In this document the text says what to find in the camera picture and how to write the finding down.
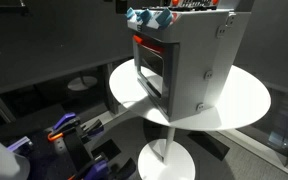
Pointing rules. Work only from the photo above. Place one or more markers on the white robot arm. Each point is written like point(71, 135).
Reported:
point(2, 160)

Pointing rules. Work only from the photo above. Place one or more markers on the dark oven door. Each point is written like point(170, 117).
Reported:
point(155, 71)

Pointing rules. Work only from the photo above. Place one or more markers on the grey toy stove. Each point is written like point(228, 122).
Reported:
point(194, 60)

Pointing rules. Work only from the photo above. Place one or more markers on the blue stove knob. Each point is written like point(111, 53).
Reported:
point(130, 13)
point(146, 16)
point(164, 18)

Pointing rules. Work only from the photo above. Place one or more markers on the white table pole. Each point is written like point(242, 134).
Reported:
point(169, 143)

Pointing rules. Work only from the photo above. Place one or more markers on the small white round stool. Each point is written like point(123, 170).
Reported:
point(82, 82)

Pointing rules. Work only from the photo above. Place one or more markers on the white round table base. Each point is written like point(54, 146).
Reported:
point(165, 163)

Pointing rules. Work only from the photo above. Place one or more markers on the purple and orange clamp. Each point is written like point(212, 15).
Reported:
point(71, 126)

